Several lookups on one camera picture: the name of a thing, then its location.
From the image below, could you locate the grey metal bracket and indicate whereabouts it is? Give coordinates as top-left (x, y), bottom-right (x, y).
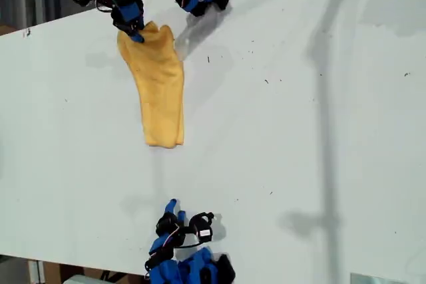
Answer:
top-left (27, 259), bottom-right (46, 284)

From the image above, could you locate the black camera cable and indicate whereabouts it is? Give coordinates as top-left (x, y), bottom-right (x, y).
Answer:
top-left (172, 240), bottom-right (202, 250)

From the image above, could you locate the yellow square towel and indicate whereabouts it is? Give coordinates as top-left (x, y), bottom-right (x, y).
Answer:
top-left (116, 20), bottom-right (186, 148)

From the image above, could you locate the white box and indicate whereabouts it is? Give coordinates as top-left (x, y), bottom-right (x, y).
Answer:
top-left (62, 273), bottom-right (105, 284)

